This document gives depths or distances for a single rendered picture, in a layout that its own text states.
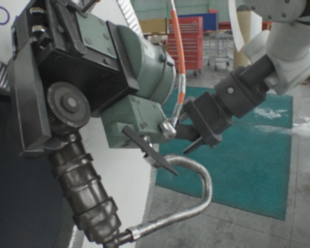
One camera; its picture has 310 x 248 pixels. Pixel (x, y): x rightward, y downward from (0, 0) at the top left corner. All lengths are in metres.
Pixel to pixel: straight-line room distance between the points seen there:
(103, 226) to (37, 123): 0.15
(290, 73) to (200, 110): 0.19
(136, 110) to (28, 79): 0.15
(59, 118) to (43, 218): 0.43
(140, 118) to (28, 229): 0.47
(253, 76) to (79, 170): 0.32
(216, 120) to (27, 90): 0.35
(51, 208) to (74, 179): 0.33
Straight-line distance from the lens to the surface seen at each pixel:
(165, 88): 0.42
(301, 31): 0.32
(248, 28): 4.78
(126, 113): 0.34
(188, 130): 0.50
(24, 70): 0.28
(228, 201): 1.61
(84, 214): 0.31
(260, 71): 0.44
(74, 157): 0.31
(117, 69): 0.34
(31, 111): 0.26
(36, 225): 0.68
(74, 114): 0.28
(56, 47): 0.28
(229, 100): 0.47
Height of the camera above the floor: 1.03
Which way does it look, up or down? 22 degrees down
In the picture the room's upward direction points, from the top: 4 degrees counter-clockwise
